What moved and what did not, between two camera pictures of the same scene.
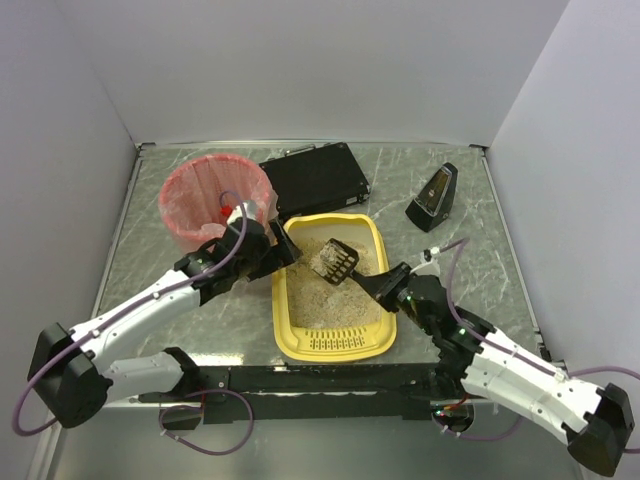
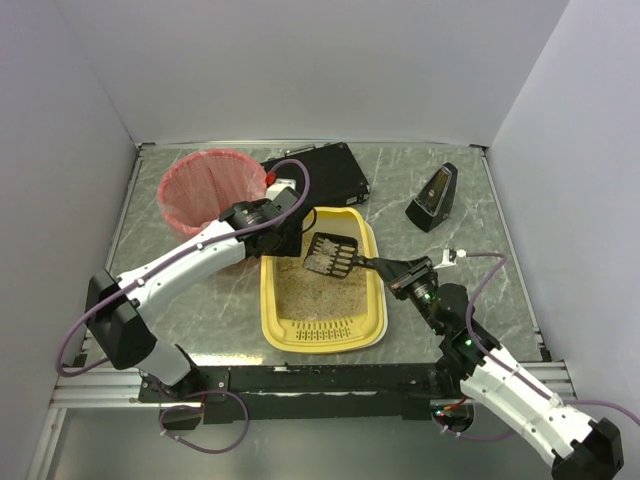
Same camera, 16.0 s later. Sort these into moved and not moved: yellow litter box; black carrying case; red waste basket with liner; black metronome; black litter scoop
Moved: black litter scoop; yellow litter box
Not moved: black carrying case; red waste basket with liner; black metronome
